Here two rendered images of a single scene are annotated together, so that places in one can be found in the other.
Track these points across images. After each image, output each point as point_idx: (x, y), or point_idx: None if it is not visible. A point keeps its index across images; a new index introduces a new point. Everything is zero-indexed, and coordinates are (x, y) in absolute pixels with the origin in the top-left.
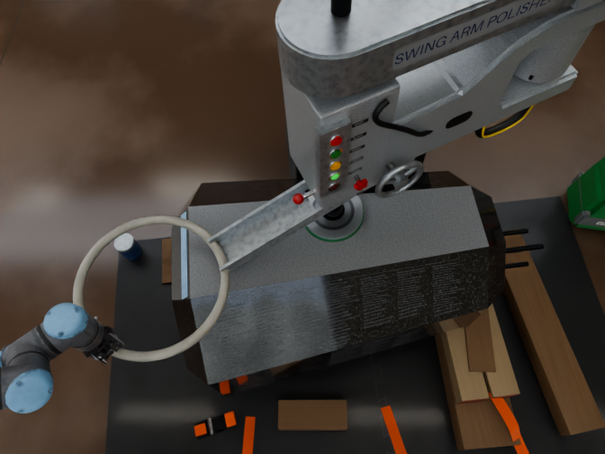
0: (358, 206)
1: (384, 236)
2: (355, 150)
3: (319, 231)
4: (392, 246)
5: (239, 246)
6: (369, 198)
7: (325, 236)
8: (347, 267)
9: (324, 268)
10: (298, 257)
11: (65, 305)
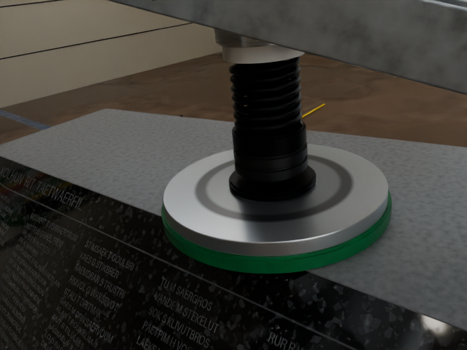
0: (199, 167)
1: (214, 146)
2: None
3: (360, 162)
4: (222, 135)
5: None
6: (146, 196)
7: (349, 153)
8: (341, 137)
9: (397, 146)
10: (460, 173)
11: None
